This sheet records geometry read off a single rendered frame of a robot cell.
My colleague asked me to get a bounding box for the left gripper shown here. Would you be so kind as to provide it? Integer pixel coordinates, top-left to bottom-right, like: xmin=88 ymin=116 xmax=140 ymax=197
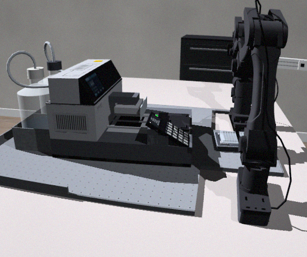
xmin=228 ymin=96 xmax=252 ymax=141

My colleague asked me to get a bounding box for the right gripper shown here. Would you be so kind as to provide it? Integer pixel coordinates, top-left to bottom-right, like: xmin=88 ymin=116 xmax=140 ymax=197
xmin=227 ymin=44 xmax=233 ymax=56

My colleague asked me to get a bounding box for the black raised edge strip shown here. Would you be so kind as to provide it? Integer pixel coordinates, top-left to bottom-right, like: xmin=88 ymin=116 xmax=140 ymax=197
xmin=0 ymin=129 xmax=69 ymax=194

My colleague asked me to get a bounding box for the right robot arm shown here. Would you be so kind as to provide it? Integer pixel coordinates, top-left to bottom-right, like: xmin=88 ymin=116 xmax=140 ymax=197
xmin=229 ymin=17 xmax=245 ymax=103

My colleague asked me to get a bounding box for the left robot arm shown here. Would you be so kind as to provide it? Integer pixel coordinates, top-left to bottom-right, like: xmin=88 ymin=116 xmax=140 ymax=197
xmin=231 ymin=7 xmax=288 ymax=216

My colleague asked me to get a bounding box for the white multi-well plate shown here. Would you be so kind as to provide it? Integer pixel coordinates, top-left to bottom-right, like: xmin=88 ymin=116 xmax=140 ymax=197
xmin=219 ymin=131 xmax=244 ymax=145

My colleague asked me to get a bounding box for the white plastic bottle with cap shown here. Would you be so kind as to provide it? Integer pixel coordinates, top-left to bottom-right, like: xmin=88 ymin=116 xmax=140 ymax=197
xmin=17 ymin=67 xmax=50 ymax=130

